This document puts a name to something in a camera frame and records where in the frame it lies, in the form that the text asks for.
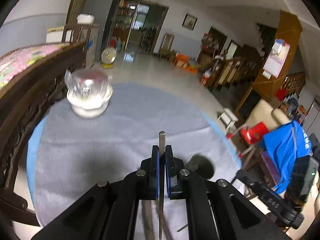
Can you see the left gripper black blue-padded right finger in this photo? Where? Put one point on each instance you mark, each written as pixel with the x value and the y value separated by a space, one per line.
pixel 175 181

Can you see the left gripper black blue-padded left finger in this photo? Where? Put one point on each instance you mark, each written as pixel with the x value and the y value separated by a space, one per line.
pixel 150 188

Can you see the black utensil holder cup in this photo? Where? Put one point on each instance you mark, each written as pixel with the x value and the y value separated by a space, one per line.
pixel 201 165

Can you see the steel chopstick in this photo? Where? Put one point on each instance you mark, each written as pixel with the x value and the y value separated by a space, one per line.
pixel 162 146

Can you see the blue cloth on chair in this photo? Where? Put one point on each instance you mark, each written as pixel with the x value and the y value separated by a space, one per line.
pixel 284 145

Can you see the small white stool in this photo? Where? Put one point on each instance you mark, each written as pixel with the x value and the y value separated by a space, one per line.
pixel 228 118

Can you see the grey table cloth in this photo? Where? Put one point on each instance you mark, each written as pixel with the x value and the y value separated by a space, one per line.
pixel 67 154

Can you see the white plastic bowl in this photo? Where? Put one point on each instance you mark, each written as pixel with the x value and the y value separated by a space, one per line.
pixel 92 106

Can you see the beige armchair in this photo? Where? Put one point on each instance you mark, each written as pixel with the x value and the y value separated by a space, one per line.
pixel 271 117

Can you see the orange boxes on floor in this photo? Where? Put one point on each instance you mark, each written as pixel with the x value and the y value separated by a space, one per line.
pixel 186 63

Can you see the clear plastic bag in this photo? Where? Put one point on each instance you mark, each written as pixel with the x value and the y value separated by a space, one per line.
pixel 84 83

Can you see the wooden stair railing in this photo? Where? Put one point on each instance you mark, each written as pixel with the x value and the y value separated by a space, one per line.
pixel 238 70

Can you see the yellow floor fan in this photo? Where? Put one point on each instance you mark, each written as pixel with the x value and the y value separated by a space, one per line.
pixel 108 57

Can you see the dark carved wooden bench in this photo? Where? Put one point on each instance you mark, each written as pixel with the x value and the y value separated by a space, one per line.
pixel 24 102

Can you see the white basin on freezer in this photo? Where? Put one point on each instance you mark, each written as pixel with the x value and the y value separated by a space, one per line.
pixel 85 19

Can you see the white chest freezer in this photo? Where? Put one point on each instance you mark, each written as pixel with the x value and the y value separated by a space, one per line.
pixel 54 35

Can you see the grey refrigerator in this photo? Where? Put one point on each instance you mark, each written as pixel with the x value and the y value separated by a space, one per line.
pixel 104 12

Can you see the floral bench cushion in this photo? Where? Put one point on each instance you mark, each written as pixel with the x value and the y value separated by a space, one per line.
pixel 19 60

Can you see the wooden chair by wall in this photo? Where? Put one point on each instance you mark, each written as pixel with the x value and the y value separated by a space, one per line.
pixel 165 47

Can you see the framed wall picture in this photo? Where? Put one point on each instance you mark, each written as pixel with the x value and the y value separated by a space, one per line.
pixel 189 21

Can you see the wall calendar poster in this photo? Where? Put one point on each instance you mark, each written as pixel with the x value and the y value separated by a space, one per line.
pixel 276 59

